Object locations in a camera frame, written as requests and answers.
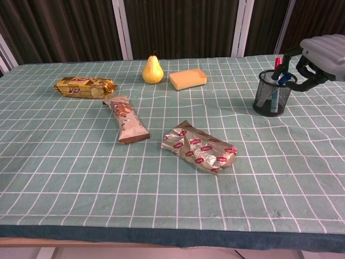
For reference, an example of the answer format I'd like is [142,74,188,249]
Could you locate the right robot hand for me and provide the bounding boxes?
[273,34,345,92]

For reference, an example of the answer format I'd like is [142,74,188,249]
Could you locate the red cap marker pen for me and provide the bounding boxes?
[258,56,283,108]

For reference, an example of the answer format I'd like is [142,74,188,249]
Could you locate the black mesh pen holder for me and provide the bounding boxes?
[252,69,298,118]

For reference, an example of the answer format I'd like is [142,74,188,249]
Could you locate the yellow sponge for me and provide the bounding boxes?
[169,68,208,92]

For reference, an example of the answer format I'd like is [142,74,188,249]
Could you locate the silver red-label snack bag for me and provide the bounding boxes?
[161,120,238,176]

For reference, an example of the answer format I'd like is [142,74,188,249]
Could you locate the yellow pear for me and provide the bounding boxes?
[142,51,164,85]

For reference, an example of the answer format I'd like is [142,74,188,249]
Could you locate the beige cartoon snack packet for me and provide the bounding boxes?
[102,95,150,144]

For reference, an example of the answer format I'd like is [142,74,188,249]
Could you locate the gold biscuit packet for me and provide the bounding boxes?
[53,76,118,100]

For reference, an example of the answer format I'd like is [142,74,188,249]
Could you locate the green checkered tablecloth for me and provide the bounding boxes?
[0,52,345,254]

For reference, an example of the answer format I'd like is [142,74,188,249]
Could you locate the white screen frame post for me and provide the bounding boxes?
[0,33,19,78]
[273,0,296,56]
[231,0,254,58]
[112,0,134,61]

